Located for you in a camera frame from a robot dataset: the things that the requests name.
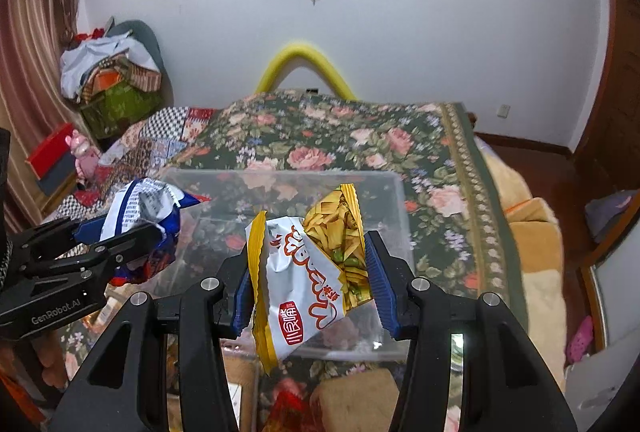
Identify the floral green bedspread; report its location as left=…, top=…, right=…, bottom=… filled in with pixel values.
left=148, top=91, right=528, bottom=323

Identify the pink plush toy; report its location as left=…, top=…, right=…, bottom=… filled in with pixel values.
left=65, top=129, right=102, bottom=185

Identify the blue white snack bag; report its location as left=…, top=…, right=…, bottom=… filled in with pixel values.
left=74, top=178, right=206, bottom=287

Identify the red box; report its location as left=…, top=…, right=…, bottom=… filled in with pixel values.
left=26, top=122, right=74, bottom=180

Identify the wall power socket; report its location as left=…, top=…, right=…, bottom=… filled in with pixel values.
left=497, top=104, right=511, bottom=118

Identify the pink slipper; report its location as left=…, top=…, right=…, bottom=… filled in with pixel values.
left=566, top=315, right=593, bottom=365

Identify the pile of clothes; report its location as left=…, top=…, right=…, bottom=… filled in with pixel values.
left=60, top=20, right=166, bottom=141

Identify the beige yellow blanket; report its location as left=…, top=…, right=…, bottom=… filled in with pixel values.
left=476, top=139, right=567, bottom=389

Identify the yellow white snack bag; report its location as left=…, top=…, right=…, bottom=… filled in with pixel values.
left=245, top=183, right=372, bottom=374

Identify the striped brown curtain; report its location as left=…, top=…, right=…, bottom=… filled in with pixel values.
left=1, top=0, right=82, bottom=233

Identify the patchwork checkered quilt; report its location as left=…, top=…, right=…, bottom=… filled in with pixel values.
left=46, top=107, right=215, bottom=222

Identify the yellow foam tube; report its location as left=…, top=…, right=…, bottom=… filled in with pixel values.
left=255, top=41, right=358, bottom=101

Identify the clear plastic storage bin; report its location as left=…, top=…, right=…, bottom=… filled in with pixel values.
left=142, top=165, right=417, bottom=363

